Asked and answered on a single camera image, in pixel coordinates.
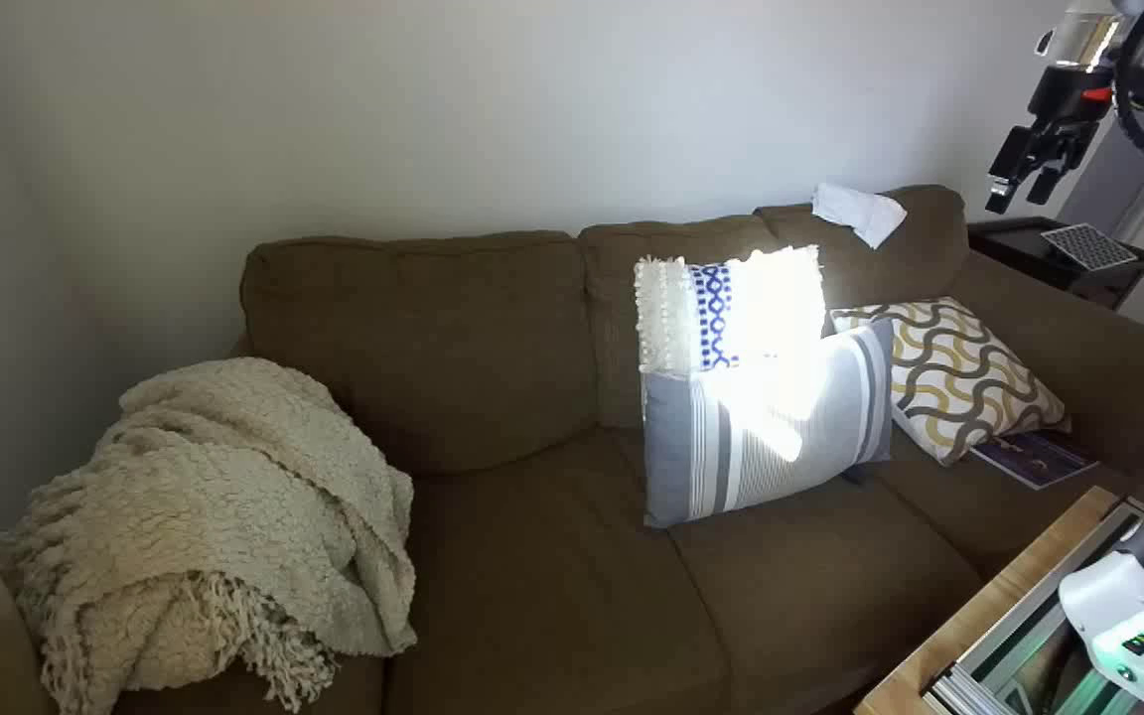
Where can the grey white striped pillow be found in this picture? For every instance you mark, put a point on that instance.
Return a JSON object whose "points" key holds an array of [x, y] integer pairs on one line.
{"points": [[745, 438]]}

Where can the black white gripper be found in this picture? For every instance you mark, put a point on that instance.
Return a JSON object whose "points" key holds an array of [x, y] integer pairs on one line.
{"points": [[1064, 114]]}

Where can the dark magazine on cushion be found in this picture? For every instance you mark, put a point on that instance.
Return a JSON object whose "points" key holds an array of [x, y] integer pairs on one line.
{"points": [[1038, 457]]}

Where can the white paper on sofa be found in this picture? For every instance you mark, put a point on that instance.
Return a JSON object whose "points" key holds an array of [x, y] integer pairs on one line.
{"points": [[863, 212]]}

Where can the white blue textured pillow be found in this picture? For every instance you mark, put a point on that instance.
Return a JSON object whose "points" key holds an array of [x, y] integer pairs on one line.
{"points": [[726, 316]]}

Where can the brown fabric sofa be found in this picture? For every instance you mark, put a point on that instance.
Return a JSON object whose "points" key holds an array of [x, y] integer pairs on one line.
{"points": [[502, 380]]}

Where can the dark side table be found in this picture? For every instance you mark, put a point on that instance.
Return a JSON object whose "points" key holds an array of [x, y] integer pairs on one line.
{"points": [[1023, 247]]}

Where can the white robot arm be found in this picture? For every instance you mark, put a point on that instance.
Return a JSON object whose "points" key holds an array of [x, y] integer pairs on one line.
{"points": [[1102, 38]]}

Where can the cream knitted throw blanket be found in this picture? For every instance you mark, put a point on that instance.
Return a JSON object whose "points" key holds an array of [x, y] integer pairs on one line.
{"points": [[228, 517]]}

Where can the tablet on side table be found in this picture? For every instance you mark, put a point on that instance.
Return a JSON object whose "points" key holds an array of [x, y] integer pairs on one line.
{"points": [[1090, 247]]}

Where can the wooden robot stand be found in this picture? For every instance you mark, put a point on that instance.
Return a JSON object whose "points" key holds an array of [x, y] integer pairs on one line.
{"points": [[937, 671]]}

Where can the yellow grey wavy pillow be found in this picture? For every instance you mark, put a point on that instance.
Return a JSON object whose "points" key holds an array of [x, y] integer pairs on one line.
{"points": [[951, 380]]}

